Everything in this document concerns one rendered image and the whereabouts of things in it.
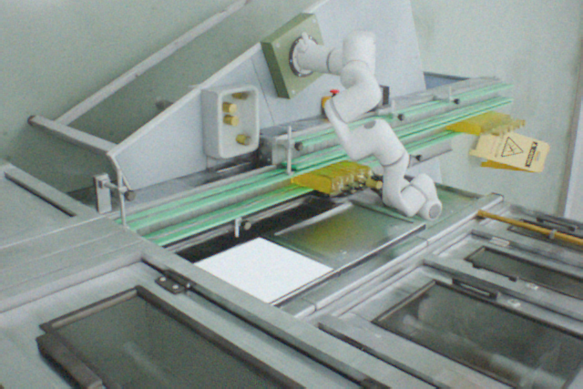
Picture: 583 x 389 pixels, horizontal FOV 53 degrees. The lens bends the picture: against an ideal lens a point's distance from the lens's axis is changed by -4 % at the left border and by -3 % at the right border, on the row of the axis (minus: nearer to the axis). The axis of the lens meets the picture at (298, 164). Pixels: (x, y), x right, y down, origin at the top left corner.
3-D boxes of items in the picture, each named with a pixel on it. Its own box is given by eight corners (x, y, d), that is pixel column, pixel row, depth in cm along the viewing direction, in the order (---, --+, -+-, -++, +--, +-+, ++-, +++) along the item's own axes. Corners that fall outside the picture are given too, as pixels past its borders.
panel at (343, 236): (150, 288, 168) (229, 337, 146) (149, 279, 167) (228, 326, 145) (350, 205, 230) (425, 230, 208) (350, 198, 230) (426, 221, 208)
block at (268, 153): (257, 161, 212) (271, 166, 207) (256, 135, 209) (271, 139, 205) (264, 159, 214) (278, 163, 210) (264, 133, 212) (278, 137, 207)
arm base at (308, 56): (284, 44, 209) (316, 48, 199) (307, 25, 215) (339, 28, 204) (299, 79, 218) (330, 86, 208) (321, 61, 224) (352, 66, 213)
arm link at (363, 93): (328, 75, 183) (321, 85, 170) (367, 53, 178) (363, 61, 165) (351, 113, 186) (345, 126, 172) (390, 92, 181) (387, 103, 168)
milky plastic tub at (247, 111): (204, 154, 201) (220, 159, 196) (201, 88, 194) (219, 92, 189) (242, 144, 213) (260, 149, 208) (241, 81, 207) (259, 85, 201)
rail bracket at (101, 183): (86, 213, 169) (127, 237, 155) (79, 158, 164) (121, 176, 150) (100, 209, 173) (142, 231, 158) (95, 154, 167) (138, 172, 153)
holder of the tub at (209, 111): (204, 168, 203) (219, 174, 198) (201, 88, 195) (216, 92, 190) (241, 158, 215) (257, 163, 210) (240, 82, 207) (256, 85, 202)
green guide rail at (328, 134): (281, 144, 209) (297, 148, 203) (281, 141, 208) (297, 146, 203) (501, 84, 331) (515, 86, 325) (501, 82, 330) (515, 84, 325)
